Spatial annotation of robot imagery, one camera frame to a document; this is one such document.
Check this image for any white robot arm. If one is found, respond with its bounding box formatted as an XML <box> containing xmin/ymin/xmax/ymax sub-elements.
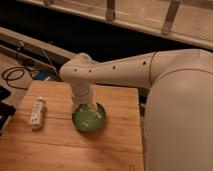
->
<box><xmin>59</xmin><ymin>49</ymin><xmax>213</xmax><ymax>171</ymax></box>

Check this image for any thin white cable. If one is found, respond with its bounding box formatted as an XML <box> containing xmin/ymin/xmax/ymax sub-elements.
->
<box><xmin>39</xmin><ymin>46</ymin><xmax>61</xmax><ymax>78</ymax></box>

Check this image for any black coiled cable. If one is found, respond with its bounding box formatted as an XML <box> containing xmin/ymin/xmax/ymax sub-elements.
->
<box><xmin>1</xmin><ymin>65</ymin><xmax>40</xmax><ymax>90</ymax></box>

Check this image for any green ceramic bowl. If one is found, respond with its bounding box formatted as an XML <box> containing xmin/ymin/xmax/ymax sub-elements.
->
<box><xmin>72</xmin><ymin>104</ymin><xmax>106</xmax><ymax>132</ymax></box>

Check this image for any metal floor rail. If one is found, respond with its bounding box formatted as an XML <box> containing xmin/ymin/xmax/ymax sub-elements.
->
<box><xmin>0</xmin><ymin>27</ymin><xmax>75</xmax><ymax>72</ymax></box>

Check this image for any black object at left edge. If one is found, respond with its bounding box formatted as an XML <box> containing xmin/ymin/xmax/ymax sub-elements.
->
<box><xmin>0</xmin><ymin>85</ymin><xmax>16</xmax><ymax>135</ymax></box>

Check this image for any blue object on floor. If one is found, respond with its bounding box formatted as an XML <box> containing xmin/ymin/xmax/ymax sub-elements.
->
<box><xmin>33</xmin><ymin>70</ymin><xmax>50</xmax><ymax>81</ymax></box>

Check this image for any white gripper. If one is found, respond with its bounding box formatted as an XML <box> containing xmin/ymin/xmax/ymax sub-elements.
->
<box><xmin>71</xmin><ymin>84</ymin><xmax>96</xmax><ymax>107</ymax></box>

